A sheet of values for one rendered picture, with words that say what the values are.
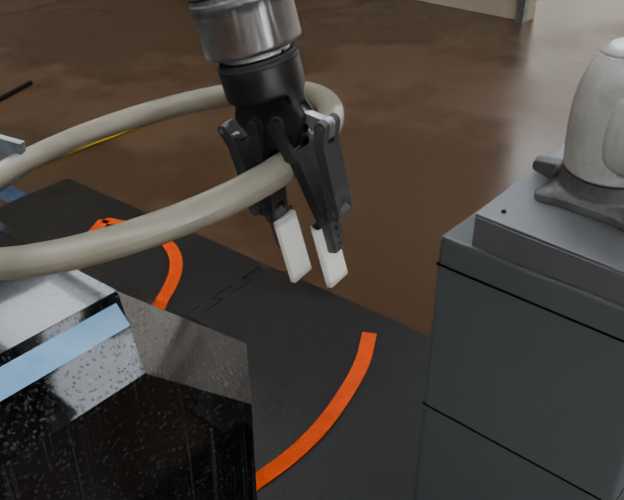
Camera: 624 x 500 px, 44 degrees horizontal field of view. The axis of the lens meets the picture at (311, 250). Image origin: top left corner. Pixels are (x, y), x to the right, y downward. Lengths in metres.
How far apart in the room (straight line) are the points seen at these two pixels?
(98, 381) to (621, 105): 0.87
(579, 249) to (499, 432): 0.44
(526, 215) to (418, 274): 1.42
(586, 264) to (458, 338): 0.32
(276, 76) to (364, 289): 2.00
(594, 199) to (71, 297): 0.84
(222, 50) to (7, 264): 0.27
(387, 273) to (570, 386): 1.42
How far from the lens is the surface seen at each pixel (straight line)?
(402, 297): 2.62
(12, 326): 1.12
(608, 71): 1.30
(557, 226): 1.34
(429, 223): 3.05
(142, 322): 1.17
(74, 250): 0.69
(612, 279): 1.27
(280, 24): 0.68
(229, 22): 0.67
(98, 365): 1.11
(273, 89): 0.69
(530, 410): 1.48
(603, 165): 1.34
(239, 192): 0.69
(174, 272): 2.73
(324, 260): 0.75
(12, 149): 1.09
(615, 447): 1.44
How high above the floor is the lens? 1.50
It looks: 32 degrees down
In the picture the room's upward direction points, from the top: straight up
